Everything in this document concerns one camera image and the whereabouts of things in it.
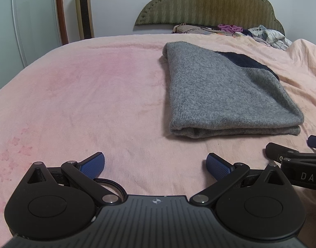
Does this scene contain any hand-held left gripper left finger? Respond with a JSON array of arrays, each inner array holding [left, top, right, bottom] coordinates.
[[24, 152, 122, 207]]

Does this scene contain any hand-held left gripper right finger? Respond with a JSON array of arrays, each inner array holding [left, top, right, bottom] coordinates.
[[190, 153, 290, 207]]

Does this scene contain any grey sweater with navy sleeves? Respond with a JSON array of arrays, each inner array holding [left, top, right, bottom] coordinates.
[[162, 41, 304, 138]]

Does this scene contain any pile of pale clothes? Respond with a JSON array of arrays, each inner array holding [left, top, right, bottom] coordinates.
[[247, 25, 293, 51]]

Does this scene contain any pink blanket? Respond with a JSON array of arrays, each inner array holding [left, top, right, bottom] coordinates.
[[0, 32, 316, 248]]

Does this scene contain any purple cloth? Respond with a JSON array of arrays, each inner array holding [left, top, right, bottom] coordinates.
[[217, 24, 243, 33]]

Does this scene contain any gold tower fan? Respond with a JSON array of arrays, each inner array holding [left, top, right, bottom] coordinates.
[[75, 0, 95, 41]]

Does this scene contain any white flower print wardrobe door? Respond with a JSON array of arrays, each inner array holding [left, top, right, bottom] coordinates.
[[0, 0, 63, 96]]

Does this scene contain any green padded headboard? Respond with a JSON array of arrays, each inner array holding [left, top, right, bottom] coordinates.
[[134, 0, 285, 35]]

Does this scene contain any black braided cable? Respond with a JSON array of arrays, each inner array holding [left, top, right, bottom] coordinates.
[[93, 178, 126, 202]]

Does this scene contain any brown wooden door frame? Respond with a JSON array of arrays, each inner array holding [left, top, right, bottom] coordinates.
[[55, 0, 69, 45]]

